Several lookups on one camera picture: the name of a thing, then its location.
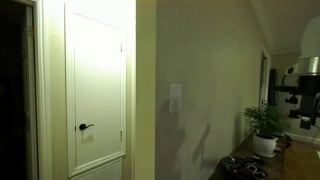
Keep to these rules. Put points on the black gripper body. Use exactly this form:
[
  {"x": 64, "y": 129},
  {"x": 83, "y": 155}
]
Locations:
[{"x": 306, "y": 95}]

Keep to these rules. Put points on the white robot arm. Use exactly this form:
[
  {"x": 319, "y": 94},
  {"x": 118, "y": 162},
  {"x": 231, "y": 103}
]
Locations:
[{"x": 307, "y": 70}]

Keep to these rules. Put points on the green potted plant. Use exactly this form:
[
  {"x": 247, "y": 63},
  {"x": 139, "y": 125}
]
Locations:
[{"x": 266, "y": 120}]

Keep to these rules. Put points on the white ceramic plant pot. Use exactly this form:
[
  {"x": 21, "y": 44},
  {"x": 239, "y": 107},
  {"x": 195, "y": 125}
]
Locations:
[{"x": 264, "y": 147}]

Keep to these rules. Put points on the dark wooden side table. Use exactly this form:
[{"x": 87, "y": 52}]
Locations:
[{"x": 297, "y": 159}]

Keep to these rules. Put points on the white panel door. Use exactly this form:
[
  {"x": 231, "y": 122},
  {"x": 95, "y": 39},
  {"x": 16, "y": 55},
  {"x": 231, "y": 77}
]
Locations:
[{"x": 95, "y": 88}]

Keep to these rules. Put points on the white wall light switch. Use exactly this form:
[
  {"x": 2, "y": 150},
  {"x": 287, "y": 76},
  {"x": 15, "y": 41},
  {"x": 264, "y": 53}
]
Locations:
[{"x": 175, "y": 97}]

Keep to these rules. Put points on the black lever door handle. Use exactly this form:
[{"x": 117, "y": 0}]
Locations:
[{"x": 84, "y": 126}]

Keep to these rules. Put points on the white door frame trim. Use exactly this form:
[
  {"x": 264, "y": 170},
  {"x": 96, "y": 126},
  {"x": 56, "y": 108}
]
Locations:
[{"x": 42, "y": 76}]

